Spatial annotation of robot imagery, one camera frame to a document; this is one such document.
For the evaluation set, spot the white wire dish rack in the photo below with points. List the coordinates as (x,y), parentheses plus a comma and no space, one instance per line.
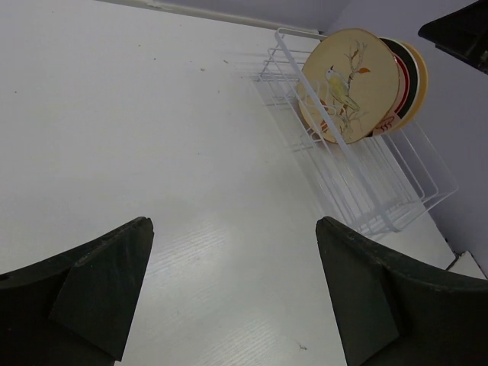
(377,185)

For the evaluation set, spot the plain tan plate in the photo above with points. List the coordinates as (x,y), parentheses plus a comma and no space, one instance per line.
(423,86)

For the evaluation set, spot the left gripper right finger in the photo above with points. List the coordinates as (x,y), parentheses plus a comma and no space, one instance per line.
(392,309)

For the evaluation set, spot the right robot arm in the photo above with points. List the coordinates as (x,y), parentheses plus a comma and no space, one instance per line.
(461,34)

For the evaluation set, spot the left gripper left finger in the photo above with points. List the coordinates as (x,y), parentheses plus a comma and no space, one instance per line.
(77,307)

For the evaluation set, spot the beige bird pattern plate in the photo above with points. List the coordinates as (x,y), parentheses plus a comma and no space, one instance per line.
(354,78)

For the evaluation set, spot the green rimmed white plate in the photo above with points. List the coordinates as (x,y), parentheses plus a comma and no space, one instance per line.
(407,92)

